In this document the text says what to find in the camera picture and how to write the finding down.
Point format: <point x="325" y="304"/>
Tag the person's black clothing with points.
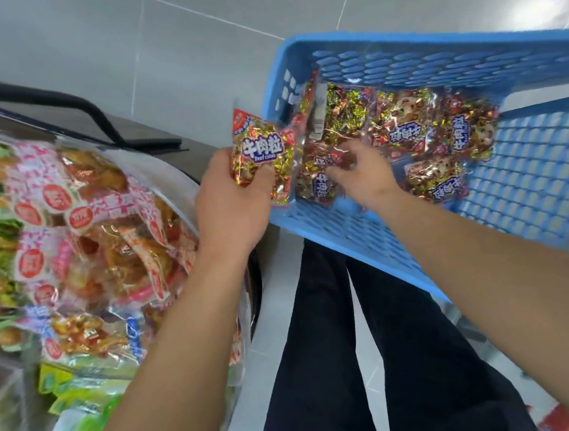
<point x="309" y="379"/>

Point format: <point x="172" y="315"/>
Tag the person's right forearm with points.
<point x="510" y="292"/>

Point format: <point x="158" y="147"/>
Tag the blue plastic shopping basket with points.
<point x="549" y="170"/>

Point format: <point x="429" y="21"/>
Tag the black pole rod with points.
<point x="56" y="104"/>

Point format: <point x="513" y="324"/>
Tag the red printed carton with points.
<point x="561" y="419"/>

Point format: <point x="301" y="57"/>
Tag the person's right hand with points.
<point x="366" y="176"/>

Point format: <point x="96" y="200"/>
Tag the person's left hand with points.
<point x="230" y="213"/>

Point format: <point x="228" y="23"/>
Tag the pile of lime green packets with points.
<point x="78" y="405"/>

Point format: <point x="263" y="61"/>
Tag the person's left forearm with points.
<point x="160" y="382"/>

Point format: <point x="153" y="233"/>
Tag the handful of red snack packets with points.
<point x="261" y="150"/>

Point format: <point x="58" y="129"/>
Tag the clear acrylic snack shelves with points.
<point x="4" y="416"/>

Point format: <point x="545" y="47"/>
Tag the pile of pink-label meat packets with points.
<point x="99" y="249"/>

